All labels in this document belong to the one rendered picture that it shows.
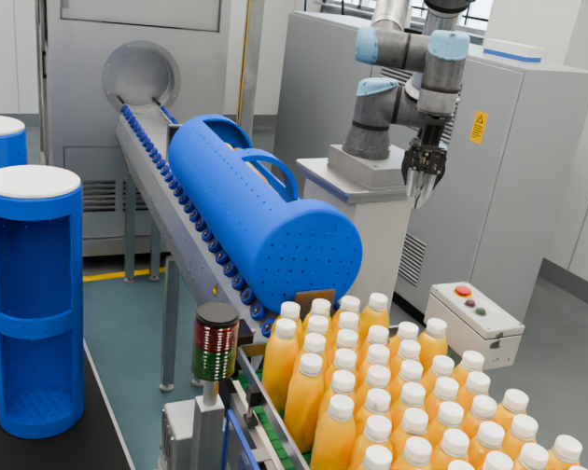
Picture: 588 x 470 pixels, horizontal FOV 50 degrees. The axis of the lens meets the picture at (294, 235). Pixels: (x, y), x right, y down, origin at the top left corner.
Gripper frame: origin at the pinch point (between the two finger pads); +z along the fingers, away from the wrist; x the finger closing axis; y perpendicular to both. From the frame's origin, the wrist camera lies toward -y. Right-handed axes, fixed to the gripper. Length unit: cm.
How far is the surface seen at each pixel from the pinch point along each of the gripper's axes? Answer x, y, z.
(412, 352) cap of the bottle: 3.2, 26.6, 20.8
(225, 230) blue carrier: -44.0, -10.4, 19.1
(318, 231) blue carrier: -20.0, -1.6, 11.4
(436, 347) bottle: 8.9, 16.7, 24.6
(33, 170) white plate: -116, -43, 25
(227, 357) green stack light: -25, 56, 9
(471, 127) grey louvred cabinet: 30, -173, 15
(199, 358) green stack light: -29, 57, 10
